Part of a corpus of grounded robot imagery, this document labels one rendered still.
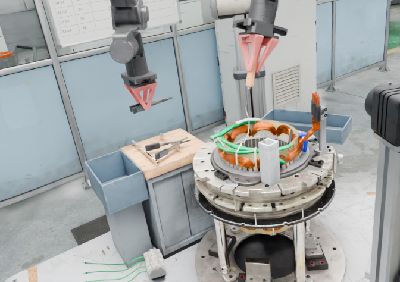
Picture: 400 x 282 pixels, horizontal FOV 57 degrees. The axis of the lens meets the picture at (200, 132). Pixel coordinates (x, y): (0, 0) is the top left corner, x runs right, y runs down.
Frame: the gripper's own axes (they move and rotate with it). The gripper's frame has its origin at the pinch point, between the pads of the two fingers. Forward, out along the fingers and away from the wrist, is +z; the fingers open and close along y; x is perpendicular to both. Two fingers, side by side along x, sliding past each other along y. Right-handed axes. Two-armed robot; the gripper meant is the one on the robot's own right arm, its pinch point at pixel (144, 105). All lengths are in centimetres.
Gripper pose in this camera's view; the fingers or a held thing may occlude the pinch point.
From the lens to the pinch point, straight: 103.4
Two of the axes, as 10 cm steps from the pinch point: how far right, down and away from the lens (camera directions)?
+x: 8.5, -3.2, 4.2
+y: 5.1, 2.9, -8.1
